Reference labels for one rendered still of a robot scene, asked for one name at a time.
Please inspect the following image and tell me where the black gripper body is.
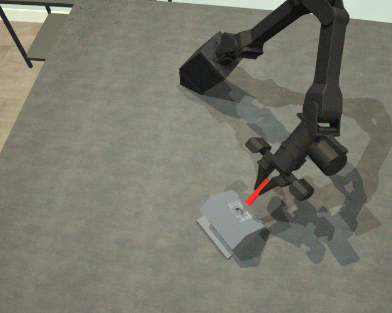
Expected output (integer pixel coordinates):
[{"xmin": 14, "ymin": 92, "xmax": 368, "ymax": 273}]
[{"xmin": 245, "ymin": 137, "xmax": 314, "ymax": 201}]

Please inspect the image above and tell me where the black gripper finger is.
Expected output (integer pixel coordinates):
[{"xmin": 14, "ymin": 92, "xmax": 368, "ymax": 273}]
[
  {"xmin": 258, "ymin": 176, "xmax": 290, "ymax": 195},
  {"xmin": 254, "ymin": 160, "xmax": 275, "ymax": 190}
]

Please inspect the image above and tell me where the red rectangular peg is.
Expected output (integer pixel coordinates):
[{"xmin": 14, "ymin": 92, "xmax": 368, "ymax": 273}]
[{"xmin": 246, "ymin": 179, "xmax": 269, "ymax": 205}]

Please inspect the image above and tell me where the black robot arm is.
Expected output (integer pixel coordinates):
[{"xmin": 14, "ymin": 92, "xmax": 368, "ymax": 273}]
[{"xmin": 213, "ymin": 0, "xmax": 349, "ymax": 176}]

